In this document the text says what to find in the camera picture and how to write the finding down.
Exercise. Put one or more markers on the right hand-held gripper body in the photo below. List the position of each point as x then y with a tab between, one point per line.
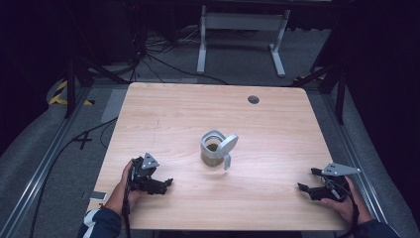
333	188

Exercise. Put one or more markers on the black metal stand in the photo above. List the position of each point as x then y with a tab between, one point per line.
82	76
330	79

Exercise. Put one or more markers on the person's right hand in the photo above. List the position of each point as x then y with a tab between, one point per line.
346	206

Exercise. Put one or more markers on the person's left hand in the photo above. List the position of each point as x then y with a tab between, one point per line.
127	195

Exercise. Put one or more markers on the white metal table frame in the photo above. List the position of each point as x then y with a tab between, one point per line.
242	21

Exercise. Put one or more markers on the aluminium floor rail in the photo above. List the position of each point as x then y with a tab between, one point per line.
36	172
353	155

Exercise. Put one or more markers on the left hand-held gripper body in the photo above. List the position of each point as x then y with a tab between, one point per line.
145	172

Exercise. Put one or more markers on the glass jar with grey lid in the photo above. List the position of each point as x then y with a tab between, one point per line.
216	150

